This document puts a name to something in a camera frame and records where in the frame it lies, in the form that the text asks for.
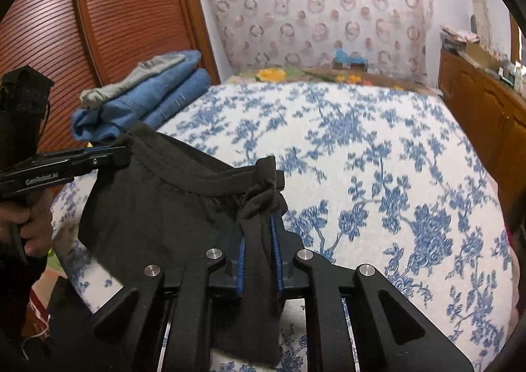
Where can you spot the folded blue jeans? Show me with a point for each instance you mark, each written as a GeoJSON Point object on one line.
{"type": "Point", "coordinates": [164, 92]}

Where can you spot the folded grey-green pants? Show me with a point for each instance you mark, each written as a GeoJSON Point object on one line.
{"type": "Point", "coordinates": [123, 86]}

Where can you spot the teal cloth item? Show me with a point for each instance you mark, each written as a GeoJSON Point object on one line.
{"type": "Point", "coordinates": [347, 59]}

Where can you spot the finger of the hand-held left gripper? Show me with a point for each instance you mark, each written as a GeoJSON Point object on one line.
{"type": "Point", "coordinates": [102, 149]}
{"type": "Point", "coordinates": [115, 160]}

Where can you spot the wooden dresser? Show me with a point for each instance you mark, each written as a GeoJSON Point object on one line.
{"type": "Point", "coordinates": [472, 101]}

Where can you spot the black pants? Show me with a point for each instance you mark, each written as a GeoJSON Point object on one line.
{"type": "Point", "coordinates": [164, 199]}

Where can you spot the person's left hand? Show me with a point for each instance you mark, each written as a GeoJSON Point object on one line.
{"type": "Point", "coordinates": [39, 228]}

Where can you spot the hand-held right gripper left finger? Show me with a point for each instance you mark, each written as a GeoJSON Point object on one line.
{"type": "Point", "coordinates": [240, 269]}

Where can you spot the blue floral bedspread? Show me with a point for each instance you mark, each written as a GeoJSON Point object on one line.
{"type": "Point", "coordinates": [370, 170]}

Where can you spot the louvered wooden wardrobe door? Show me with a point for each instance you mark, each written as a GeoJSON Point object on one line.
{"type": "Point", "coordinates": [123, 6]}

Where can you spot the cardboard box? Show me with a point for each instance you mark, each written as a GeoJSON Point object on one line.
{"type": "Point", "coordinates": [480, 52]}

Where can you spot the yellow flower blanket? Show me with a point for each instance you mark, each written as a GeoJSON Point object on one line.
{"type": "Point", "coordinates": [271, 75]}

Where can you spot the stack of papers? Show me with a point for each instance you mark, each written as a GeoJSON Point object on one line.
{"type": "Point", "coordinates": [458, 37]}

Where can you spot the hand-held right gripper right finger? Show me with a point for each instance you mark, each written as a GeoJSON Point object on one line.
{"type": "Point", "coordinates": [276, 257]}

